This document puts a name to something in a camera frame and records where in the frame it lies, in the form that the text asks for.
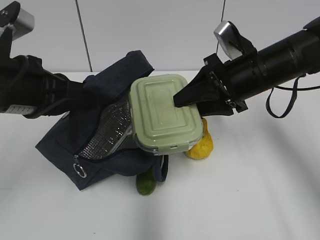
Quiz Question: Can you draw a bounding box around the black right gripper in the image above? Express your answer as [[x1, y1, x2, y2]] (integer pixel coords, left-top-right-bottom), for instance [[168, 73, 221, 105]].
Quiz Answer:
[[173, 48, 265, 117]]

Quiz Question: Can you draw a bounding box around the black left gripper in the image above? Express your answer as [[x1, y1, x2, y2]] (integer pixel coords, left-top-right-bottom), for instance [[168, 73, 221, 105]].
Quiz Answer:
[[0, 54, 99, 120]]

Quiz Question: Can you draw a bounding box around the yellow pear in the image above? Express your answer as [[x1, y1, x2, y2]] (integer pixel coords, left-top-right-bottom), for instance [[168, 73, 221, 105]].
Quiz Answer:
[[184, 117, 214, 160]]

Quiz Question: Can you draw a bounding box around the navy blue lunch bag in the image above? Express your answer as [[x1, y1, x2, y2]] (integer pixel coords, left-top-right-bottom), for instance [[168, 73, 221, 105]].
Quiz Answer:
[[36, 50, 169, 190]]

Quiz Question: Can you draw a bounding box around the glass container green lid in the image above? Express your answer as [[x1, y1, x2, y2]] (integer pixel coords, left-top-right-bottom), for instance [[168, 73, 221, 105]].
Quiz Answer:
[[129, 74, 203, 156]]

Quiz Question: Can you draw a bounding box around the green cucumber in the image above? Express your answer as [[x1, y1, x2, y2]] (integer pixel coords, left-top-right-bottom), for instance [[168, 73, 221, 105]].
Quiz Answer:
[[135, 169, 157, 196]]

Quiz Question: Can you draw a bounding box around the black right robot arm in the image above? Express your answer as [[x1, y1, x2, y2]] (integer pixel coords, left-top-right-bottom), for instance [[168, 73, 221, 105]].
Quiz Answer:
[[173, 18, 320, 117]]

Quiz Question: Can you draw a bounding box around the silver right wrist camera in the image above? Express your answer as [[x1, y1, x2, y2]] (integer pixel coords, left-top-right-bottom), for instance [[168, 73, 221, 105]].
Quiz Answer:
[[213, 20, 243, 60]]

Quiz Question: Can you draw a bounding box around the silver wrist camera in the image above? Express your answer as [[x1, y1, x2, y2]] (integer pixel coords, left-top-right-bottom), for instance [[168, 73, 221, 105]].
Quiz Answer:
[[213, 20, 243, 60], [0, 1, 35, 41]]

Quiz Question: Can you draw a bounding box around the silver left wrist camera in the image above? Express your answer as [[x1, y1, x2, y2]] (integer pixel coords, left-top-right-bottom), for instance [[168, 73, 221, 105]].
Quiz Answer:
[[0, 1, 35, 41]]

